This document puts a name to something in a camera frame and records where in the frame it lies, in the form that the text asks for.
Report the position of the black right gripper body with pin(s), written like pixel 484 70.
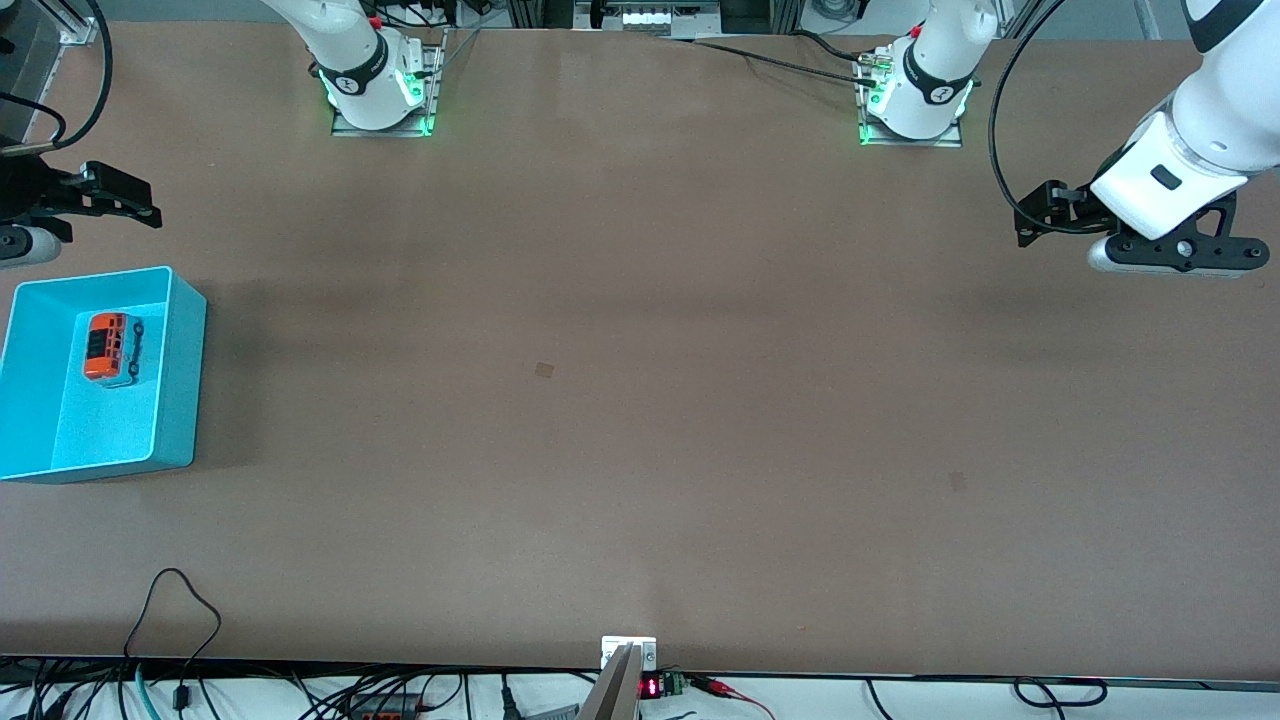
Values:
pixel 28 190

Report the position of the orange toy bus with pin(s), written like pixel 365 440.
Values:
pixel 100 345

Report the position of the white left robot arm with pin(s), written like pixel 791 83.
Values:
pixel 1230 110

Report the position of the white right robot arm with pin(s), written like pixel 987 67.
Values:
pixel 350 50

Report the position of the blue plastic box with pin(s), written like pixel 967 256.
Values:
pixel 110 420

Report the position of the white power strip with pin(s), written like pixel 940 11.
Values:
pixel 650 17

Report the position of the grey orange power device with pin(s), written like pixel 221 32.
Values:
pixel 385 710

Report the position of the green terminal block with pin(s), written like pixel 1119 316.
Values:
pixel 673 685

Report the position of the red digit display module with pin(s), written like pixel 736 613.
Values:
pixel 650 688

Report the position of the grey metal bar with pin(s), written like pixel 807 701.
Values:
pixel 615 695

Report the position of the metal corner bracket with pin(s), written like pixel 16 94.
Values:
pixel 78 30

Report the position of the aluminium frame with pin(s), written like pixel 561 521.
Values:
pixel 700 8

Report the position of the white mounting bracket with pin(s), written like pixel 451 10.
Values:
pixel 615 645

